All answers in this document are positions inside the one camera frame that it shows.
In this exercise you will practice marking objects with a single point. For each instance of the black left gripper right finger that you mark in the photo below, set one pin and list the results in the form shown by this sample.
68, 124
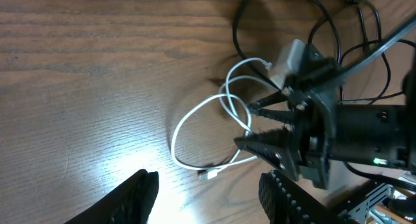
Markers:
285, 202

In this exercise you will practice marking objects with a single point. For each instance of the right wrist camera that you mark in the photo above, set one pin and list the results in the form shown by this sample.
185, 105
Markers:
286, 63

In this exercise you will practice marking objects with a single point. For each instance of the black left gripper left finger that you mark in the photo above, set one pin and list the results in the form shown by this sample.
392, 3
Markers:
130, 202

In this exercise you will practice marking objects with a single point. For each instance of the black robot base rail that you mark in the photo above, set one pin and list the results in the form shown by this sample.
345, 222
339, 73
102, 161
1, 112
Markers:
357, 204

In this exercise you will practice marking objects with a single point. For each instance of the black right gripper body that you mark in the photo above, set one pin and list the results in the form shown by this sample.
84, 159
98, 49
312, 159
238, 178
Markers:
374, 135

